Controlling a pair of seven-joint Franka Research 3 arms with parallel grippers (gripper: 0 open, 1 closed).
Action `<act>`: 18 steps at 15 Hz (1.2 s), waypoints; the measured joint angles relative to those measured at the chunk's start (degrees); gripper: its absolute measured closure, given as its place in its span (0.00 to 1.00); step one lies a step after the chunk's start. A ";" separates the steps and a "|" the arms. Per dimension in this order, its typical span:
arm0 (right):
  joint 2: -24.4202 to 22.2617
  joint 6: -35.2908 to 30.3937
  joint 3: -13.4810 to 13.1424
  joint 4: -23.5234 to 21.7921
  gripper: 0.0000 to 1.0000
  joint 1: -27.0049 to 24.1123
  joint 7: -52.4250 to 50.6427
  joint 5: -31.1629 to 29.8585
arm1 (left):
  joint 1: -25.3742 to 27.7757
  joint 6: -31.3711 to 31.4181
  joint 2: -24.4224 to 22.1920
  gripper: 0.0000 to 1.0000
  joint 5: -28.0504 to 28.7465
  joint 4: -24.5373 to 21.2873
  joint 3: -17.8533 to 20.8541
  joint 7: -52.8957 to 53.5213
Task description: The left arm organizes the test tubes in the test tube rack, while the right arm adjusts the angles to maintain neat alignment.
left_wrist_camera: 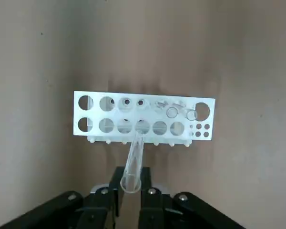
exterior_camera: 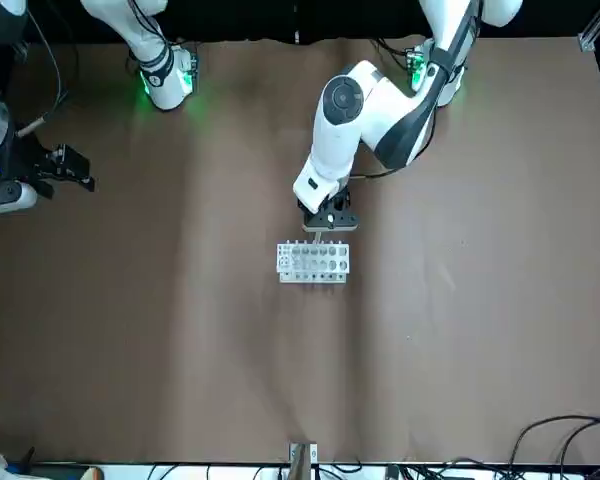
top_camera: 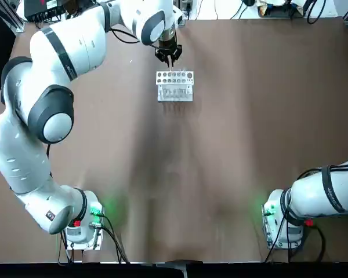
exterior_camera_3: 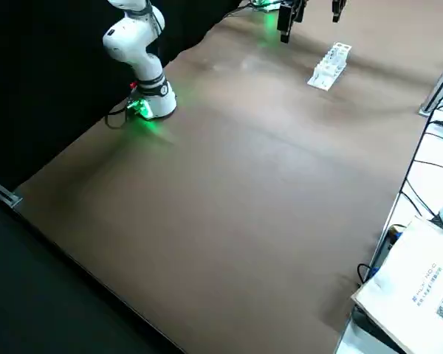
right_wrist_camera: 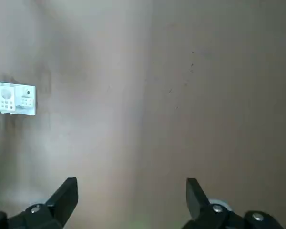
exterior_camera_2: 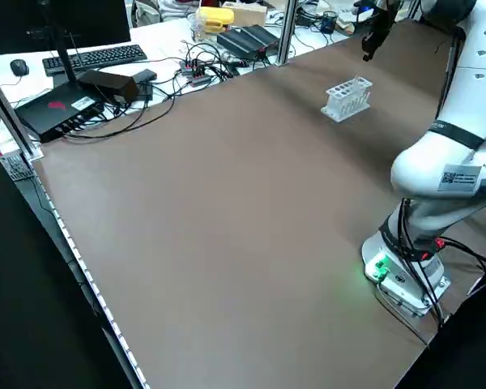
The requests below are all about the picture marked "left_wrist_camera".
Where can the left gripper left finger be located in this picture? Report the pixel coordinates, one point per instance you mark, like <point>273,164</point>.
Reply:
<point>62,212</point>

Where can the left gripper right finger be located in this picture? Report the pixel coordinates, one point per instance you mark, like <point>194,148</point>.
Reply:
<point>181,212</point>

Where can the white test tube rack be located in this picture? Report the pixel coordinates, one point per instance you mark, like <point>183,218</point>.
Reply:
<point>95,115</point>

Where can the clear glass test tube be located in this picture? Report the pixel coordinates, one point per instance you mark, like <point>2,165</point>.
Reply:
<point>133,155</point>
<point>170,112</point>
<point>191,115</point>

